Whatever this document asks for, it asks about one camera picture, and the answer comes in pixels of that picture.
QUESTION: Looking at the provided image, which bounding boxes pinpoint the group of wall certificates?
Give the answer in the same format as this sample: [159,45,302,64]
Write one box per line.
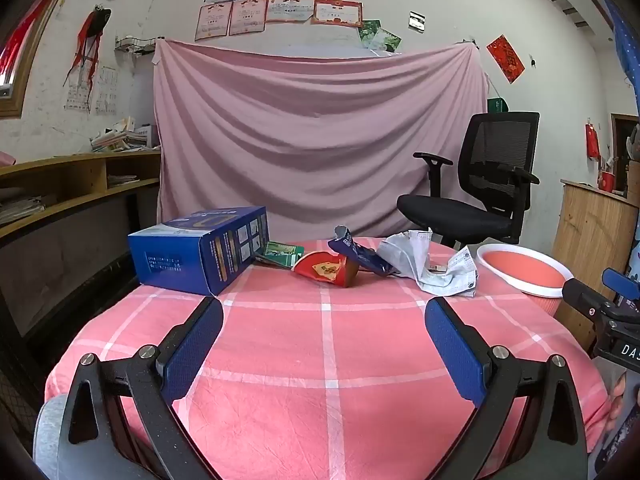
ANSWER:
[194,0,393,42]

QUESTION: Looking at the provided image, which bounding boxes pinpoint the red bin with white rim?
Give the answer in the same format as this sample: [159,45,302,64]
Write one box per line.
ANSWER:
[476,243,575,318]

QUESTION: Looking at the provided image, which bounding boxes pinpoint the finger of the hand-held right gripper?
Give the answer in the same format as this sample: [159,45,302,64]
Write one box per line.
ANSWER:
[602,268,640,302]
[562,277,621,318]

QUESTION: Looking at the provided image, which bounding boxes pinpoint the blue printed curtain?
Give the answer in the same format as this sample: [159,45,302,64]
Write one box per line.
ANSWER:
[590,0,640,480]

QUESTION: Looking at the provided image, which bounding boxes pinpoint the grey cloth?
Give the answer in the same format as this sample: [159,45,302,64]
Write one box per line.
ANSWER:
[32,394,68,480]

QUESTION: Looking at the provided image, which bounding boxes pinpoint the red diamond wall poster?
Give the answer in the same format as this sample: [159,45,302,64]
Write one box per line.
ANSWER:
[486,35,526,84]

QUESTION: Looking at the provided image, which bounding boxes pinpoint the red tassel wall ornament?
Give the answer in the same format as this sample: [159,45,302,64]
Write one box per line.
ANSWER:
[63,5,112,113]

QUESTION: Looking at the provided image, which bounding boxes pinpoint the wooden wall shelf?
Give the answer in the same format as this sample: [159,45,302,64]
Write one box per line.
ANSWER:
[0,149,162,241]

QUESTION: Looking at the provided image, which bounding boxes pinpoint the paper wall calendar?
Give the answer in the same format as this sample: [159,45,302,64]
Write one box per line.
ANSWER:
[63,66,119,115]

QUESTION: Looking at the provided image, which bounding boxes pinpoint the stack of books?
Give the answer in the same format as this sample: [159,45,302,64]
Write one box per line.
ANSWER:
[90,116,155,152]

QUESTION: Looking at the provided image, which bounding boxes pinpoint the black office chair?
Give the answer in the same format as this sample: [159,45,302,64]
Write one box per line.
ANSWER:
[396,111,541,250]

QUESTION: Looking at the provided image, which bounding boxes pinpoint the pink hanging cloth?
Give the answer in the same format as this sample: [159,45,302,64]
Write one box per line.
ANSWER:
[151,37,491,251]

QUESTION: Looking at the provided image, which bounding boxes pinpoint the wire wall rack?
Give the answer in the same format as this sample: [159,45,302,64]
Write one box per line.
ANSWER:
[114,35,166,56]

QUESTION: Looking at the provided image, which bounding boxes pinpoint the pink checked tablecloth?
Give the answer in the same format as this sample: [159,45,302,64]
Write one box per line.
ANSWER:
[44,236,613,480]

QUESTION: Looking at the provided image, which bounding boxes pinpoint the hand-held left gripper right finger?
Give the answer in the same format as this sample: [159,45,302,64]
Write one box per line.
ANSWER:
[424,296,588,480]

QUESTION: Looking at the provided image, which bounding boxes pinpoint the blue cardboard box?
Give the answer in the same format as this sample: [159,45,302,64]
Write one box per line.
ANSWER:
[127,206,271,297]

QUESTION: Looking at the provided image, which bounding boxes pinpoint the wooden cabinet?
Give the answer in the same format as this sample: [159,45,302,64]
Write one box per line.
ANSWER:
[551,178,640,331]

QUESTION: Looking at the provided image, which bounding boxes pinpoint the green packet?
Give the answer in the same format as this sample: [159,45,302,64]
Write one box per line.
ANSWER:
[255,241,305,268]

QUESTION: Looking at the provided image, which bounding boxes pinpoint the red hanging lantern ornament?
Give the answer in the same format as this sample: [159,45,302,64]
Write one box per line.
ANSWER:
[585,119,601,161]

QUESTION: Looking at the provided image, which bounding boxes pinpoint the red paper carton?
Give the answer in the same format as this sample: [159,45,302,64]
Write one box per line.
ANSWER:
[291,251,360,288]

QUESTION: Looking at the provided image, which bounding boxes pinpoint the blue snack wrapper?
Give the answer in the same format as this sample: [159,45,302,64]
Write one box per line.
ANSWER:
[327,226,401,277]

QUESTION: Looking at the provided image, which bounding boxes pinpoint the white paper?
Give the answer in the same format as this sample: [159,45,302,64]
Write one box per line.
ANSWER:
[417,246,478,298]

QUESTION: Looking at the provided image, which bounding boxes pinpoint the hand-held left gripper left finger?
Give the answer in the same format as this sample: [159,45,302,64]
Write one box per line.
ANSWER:
[57,296,224,480]

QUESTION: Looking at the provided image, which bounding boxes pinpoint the wooden door frame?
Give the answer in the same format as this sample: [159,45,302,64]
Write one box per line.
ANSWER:
[611,112,640,196]

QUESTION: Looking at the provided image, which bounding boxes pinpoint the wooden window frame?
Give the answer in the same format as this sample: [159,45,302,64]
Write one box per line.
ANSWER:
[0,0,83,121]

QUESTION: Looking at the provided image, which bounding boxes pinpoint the green landscape photo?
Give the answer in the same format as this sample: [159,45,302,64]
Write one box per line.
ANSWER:
[370,27,402,54]
[357,20,382,48]

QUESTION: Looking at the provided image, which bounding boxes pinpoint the red pink window curtain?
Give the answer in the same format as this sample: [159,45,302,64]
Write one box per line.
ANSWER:
[0,0,53,78]

